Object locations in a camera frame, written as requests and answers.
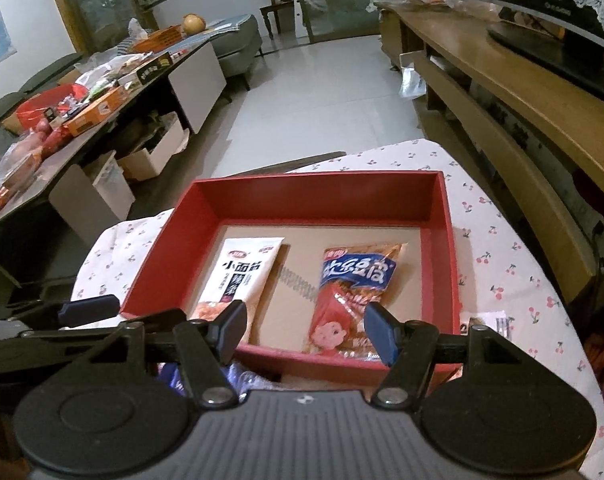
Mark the red plastic bag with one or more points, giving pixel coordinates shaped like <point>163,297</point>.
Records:
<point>37,110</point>

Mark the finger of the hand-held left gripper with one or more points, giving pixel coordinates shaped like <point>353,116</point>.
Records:
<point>89,311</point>
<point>57,350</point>

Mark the crumpled clear plastic bag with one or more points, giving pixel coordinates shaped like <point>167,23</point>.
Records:
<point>107,67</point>

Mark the orange red snack packet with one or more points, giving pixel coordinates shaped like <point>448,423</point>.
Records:
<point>352,280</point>

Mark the yellow pomelo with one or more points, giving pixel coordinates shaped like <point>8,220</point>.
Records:
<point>194,25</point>

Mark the purple wafer packet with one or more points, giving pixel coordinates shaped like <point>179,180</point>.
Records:
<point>236,374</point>

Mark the white storage bin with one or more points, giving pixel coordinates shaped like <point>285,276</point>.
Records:
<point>109,185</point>

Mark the black flat box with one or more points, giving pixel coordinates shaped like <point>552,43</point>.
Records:
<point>152,70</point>

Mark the red cardboard box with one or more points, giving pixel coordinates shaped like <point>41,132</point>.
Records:
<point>307,200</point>

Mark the black television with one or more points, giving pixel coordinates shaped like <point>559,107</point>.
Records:
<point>556,45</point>

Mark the bag of red apples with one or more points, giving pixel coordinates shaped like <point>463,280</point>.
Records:
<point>17,165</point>

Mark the white wafer packet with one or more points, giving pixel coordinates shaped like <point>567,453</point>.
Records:
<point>491,320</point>

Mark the grey sofa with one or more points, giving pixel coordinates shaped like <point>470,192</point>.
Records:
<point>237,45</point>

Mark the open cardboard box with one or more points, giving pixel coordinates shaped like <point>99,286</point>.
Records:
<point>152,160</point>

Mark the dark coffee table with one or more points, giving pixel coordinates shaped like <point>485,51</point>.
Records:
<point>197,85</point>

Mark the wooden tv cabinet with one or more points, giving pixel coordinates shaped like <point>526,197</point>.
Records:
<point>506,85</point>

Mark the orange flat box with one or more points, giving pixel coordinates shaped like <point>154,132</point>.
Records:
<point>94,110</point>

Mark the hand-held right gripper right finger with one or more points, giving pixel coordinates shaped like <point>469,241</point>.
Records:
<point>381,332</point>

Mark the green sofa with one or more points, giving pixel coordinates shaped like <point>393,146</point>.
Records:
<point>2,110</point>

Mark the orange tray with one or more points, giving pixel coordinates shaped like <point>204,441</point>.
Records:
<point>162,37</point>

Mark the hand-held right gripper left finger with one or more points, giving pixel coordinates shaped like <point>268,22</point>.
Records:
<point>232,330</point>

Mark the wooden chair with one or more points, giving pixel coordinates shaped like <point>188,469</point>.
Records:
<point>277,10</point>

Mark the white snack packet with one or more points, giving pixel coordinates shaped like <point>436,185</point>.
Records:
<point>242,270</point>

